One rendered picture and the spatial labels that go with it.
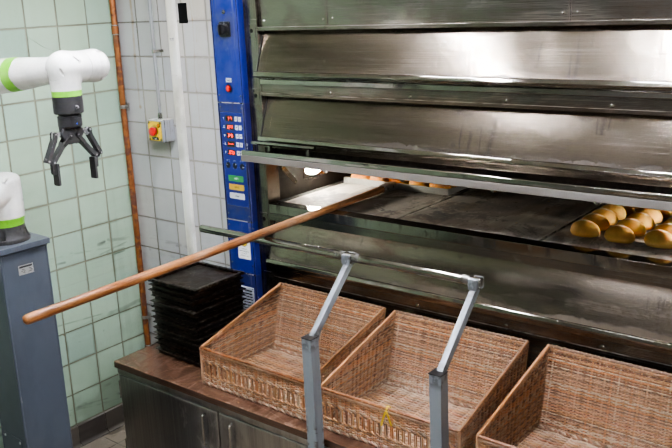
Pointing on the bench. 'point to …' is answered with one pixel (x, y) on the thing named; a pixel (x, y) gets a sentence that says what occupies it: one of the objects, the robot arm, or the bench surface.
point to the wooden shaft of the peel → (190, 259)
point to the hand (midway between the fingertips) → (76, 178)
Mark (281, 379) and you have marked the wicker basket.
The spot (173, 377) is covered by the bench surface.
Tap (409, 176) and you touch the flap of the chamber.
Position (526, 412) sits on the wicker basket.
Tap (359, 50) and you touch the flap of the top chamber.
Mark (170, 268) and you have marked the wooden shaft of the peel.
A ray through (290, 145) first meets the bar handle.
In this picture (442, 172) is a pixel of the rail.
